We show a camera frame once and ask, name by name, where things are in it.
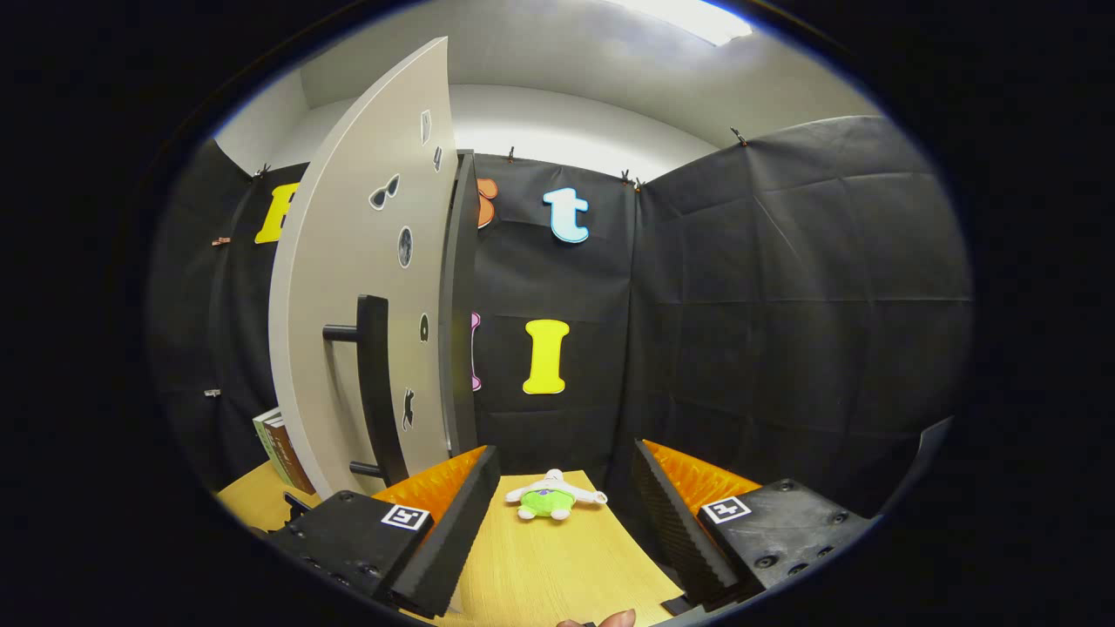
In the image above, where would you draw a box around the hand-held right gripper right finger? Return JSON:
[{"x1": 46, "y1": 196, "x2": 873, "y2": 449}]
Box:
[{"x1": 632, "y1": 438, "x2": 876, "y2": 615}]

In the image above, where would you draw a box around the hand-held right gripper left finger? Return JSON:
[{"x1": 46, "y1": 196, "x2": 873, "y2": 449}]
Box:
[{"x1": 266, "y1": 444, "x2": 502, "y2": 621}]

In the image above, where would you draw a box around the beige cabinet door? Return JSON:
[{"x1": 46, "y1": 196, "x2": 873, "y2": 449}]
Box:
[{"x1": 267, "y1": 37, "x2": 460, "y2": 502}]

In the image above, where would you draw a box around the green white plush toy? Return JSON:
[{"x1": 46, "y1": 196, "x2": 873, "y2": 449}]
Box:
[{"x1": 505, "y1": 469, "x2": 609, "y2": 522}]

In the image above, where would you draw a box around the brown book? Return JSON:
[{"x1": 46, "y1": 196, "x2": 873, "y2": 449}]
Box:
[
  {"x1": 261, "y1": 413, "x2": 301, "y2": 491},
  {"x1": 266, "y1": 416, "x2": 316, "y2": 496}
]

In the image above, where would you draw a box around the black backdrop cloth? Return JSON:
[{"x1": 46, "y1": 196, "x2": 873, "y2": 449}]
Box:
[{"x1": 146, "y1": 115, "x2": 975, "y2": 523}]

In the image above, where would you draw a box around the long ceiling light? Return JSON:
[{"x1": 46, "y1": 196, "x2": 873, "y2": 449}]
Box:
[{"x1": 610, "y1": 0, "x2": 754, "y2": 47}]

